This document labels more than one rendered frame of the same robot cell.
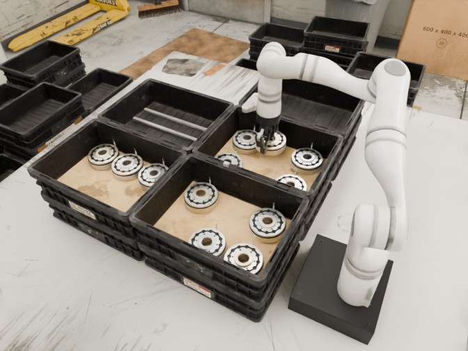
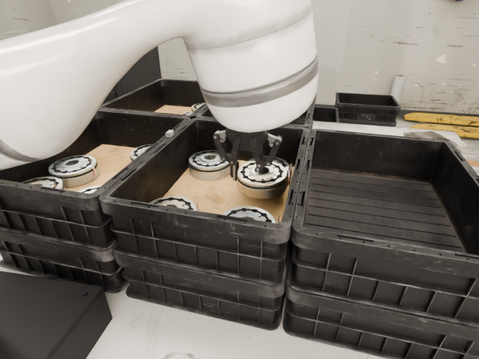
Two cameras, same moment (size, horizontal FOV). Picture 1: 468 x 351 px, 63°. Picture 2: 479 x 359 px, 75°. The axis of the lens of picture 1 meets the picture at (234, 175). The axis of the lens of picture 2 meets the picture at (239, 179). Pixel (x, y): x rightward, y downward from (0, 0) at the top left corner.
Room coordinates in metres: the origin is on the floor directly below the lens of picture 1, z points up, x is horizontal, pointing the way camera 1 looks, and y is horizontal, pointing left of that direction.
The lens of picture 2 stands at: (0.80, -0.65, 1.20)
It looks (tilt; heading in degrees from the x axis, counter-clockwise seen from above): 30 degrees down; 74
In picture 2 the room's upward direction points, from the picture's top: straight up
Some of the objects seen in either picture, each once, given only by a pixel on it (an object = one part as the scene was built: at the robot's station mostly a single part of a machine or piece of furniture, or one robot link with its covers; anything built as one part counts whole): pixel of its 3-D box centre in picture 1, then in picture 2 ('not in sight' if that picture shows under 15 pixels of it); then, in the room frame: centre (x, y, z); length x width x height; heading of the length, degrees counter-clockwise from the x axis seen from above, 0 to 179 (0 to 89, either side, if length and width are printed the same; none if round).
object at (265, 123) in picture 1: (267, 121); (246, 127); (0.97, -0.11, 0.98); 0.08 x 0.08 x 0.09
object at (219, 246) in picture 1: (207, 243); (73, 165); (0.60, 0.08, 0.86); 0.10 x 0.10 x 0.01
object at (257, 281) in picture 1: (220, 210); (94, 145); (0.67, 0.04, 0.92); 0.40 x 0.30 x 0.02; 59
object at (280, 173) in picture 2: (271, 139); (261, 172); (1.00, -0.13, 0.89); 0.10 x 0.10 x 0.01
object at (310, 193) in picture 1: (268, 146); (225, 161); (0.93, -0.11, 0.92); 0.40 x 0.30 x 0.02; 59
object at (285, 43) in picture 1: (279, 56); not in sight; (2.69, -0.38, 0.31); 0.40 x 0.30 x 0.34; 61
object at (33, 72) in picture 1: (53, 88); (360, 129); (2.24, 1.18, 0.37); 0.40 x 0.30 x 0.45; 151
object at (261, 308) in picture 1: (223, 244); (109, 205); (0.67, 0.04, 0.76); 0.40 x 0.30 x 0.12; 59
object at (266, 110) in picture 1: (263, 100); not in sight; (0.98, -0.10, 1.06); 0.11 x 0.09 x 0.06; 59
